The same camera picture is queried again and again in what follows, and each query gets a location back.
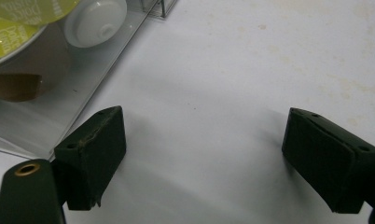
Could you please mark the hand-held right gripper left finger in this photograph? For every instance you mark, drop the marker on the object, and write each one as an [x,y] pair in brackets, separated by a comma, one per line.
[95,155]

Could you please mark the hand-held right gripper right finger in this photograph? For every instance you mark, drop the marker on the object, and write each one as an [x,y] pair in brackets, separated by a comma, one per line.
[322,161]

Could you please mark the clear grey tray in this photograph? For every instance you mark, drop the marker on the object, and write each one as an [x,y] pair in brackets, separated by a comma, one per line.
[83,77]

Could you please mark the yellow-green lid brown coffee capsule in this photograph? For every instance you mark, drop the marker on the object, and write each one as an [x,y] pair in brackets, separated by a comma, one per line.
[27,56]

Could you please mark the white coffee capsule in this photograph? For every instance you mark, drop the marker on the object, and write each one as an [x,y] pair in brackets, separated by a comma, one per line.
[95,23]

